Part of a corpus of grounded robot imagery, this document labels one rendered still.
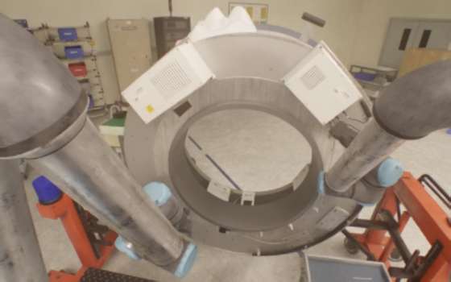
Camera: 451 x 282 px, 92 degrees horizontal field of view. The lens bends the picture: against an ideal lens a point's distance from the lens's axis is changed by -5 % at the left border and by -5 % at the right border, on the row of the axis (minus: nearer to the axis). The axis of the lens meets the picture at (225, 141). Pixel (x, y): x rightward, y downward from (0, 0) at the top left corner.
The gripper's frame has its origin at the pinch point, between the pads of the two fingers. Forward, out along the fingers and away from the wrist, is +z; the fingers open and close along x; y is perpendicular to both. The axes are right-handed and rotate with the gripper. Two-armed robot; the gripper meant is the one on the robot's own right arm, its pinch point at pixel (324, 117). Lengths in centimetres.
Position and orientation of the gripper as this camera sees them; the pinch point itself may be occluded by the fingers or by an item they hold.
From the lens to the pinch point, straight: 110.6
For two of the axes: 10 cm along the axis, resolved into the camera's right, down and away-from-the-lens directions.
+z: -2.6, -5.7, 7.8
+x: 6.9, -6.7, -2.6
